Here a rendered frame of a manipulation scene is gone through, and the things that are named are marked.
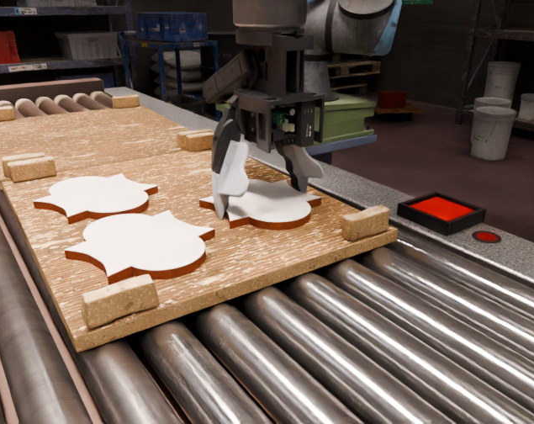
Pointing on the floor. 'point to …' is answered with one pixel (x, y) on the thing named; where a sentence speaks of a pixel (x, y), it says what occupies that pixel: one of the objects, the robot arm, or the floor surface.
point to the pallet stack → (341, 63)
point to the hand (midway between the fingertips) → (260, 201)
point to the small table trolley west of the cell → (163, 60)
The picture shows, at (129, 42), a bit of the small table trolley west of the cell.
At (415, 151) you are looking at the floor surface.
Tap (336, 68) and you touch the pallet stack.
